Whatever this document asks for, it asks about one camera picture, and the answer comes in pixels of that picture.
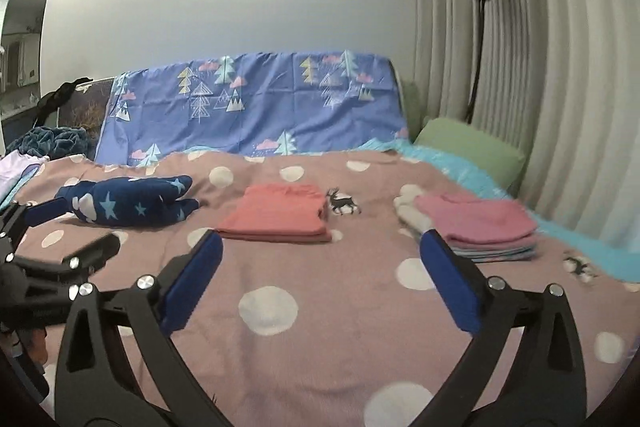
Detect coral pink long-sleeve shirt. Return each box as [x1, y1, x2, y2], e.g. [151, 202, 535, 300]
[215, 183, 332, 244]

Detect folded pink clothes stack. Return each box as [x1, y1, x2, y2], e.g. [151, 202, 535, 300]
[413, 192, 538, 262]

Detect person's left hand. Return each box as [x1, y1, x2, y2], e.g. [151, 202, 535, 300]
[17, 329, 49, 366]

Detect folded lavender cloth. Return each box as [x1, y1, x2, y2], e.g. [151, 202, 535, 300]
[0, 150, 49, 200]

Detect navy star-pattern garment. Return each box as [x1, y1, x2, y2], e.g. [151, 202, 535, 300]
[54, 176, 200, 229]

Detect dark teal fuzzy blanket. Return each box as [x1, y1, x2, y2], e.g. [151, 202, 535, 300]
[6, 126, 96, 160]

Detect black garment on headboard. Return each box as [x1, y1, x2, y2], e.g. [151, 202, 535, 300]
[32, 77, 92, 128]

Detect dark floral headboard panel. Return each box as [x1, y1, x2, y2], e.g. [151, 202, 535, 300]
[58, 77, 115, 157]

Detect turquoise sheet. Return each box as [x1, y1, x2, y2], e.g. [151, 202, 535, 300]
[357, 139, 640, 285]

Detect white socks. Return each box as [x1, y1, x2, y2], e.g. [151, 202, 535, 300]
[394, 184, 434, 236]

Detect white arched mirror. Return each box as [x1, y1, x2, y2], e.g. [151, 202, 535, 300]
[1, 0, 47, 144]

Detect green pillow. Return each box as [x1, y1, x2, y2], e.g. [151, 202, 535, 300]
[413, 117, 526, 195]

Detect mauve polka-dot bedspread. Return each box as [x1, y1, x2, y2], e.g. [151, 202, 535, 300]
[1, 150, 639, 426]

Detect blue tree-print sheet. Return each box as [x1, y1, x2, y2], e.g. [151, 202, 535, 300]
[96, 50, 409, 167]

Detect beige pleated curtain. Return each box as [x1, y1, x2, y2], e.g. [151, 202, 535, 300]
[409, 0, 639, 251]

